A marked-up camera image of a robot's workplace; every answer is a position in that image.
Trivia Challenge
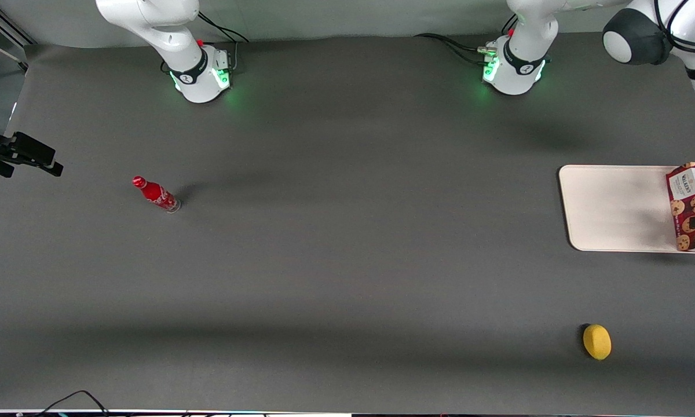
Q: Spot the white rectangular tray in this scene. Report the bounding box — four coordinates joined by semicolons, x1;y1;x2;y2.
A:
558;164;695;254

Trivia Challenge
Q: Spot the aluminium frame rail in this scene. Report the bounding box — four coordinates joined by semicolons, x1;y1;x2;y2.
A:
0;0;36;72

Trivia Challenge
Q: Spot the black right arm base cable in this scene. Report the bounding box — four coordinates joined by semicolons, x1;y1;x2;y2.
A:
197;12;250;73

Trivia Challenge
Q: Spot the thin black table edge cable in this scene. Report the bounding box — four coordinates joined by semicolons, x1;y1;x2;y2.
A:
35;390;112;417

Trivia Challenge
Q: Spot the yellow lemon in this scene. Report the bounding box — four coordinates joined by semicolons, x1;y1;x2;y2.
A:
583;324;612;361

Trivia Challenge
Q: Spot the red cookie box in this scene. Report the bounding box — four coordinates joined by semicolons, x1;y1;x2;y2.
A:
665;162;695;252

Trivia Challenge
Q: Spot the red soda bottle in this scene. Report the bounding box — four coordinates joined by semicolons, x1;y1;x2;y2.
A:
131;175;181;214

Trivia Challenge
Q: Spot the black arm base cable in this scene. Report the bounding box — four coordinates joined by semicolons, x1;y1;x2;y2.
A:
197;12;250;73
414;32;496;65

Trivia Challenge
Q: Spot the black left arm base cable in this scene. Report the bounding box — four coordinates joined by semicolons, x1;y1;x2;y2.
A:
414;32;496;65

